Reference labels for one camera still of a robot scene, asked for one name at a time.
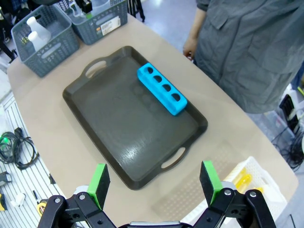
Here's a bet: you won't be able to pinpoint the yellow tape roll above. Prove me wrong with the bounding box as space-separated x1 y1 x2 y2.
37 199 48 214

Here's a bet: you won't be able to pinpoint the person in grey jacket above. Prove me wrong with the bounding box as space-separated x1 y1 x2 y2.
194 0 304 114

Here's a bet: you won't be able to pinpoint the dark brown serving tray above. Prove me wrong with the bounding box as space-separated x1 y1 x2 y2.
62 46 209 191

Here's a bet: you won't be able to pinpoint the tangled black cables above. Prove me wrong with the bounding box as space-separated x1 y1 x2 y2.
273 132 304 170

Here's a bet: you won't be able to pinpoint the white plastic conical flask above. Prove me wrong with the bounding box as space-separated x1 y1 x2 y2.
28 31 46 52
26 16 52 42

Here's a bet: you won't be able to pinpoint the person's right hand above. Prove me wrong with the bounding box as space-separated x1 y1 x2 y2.
182 38 199 60

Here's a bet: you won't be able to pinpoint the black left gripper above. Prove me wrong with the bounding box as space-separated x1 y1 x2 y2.
76 0 93 19

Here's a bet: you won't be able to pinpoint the blue test tube rack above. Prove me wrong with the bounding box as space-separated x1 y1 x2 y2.
137 63 188 116

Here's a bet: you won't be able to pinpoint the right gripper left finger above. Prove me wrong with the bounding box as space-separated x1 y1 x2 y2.
38 163 117 228

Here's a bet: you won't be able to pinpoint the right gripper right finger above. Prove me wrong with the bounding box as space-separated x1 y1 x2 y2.
190 161 277 228

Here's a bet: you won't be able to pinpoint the small white floor object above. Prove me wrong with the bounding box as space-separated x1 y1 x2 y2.
10 192 26 207

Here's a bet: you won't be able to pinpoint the black floor cable bundle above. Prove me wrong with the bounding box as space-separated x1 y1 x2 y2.
0 127 40 171

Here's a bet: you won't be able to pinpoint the white perforated plastic basket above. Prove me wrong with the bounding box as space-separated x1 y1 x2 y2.
182 156 288 228

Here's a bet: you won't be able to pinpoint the person's right forearm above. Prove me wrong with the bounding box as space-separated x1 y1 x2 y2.
189 8 207 41

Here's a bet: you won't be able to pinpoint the clear plastic measuring beaker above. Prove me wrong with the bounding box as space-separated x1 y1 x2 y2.
69 2 85 19
91 0 112 14

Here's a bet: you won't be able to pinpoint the grey basket holding beakers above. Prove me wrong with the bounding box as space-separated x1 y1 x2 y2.
64 0 129 46

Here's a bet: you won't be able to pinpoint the grey basket holding flasks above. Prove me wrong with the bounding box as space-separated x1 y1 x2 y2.
11 4 80 78

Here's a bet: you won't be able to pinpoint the yellow liquid tube blue cap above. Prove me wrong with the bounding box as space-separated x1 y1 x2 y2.
234 174 252 190

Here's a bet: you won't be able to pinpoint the black tripod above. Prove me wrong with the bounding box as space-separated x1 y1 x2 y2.
128 0 146 22

